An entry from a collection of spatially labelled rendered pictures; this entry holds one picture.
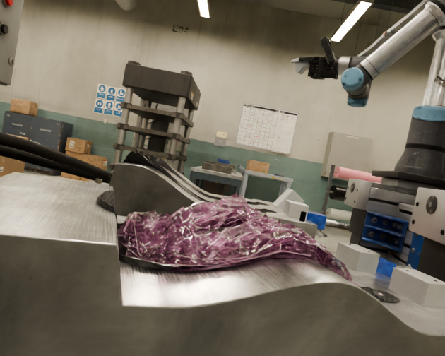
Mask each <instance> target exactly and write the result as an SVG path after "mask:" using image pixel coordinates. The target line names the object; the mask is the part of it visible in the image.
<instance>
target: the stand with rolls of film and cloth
mask: <svg viewBox="0 0 445 356"><path fill-rule="evenodd" d="M334 170H335V171H334ZM333 173H334V176H335V177H337V178H341V179H347V180H349V179H360V180H365V181H368V182H376V183H381V179H382V177H375V176H372V173H368V172H362V171H358V170H352V169H348V168H344V167H337V168H335V165H331V170H330V174H329V178H328V184H327V188H326V194H325V198H324V204H323V208H322V212H321V213H322V214H324V215H325V214H326V216H327V218H333V219H337V220H344V221H349V222H350V219H351V215H352V212H350V211H346V210H338V209H334V208H328V209H327V210H326V207H327V203H328V197H330V199H333V200H337V201H345V195H346V191H347V187H343V186H336V185H333V186H332V187H331V183H332V179H333ZM318 230H319V231H320V232H321V230H320V229H318ZM321 233H322V232H321ZM322 234H323V237H327V235H326V234H324V233H322Z"/></svg>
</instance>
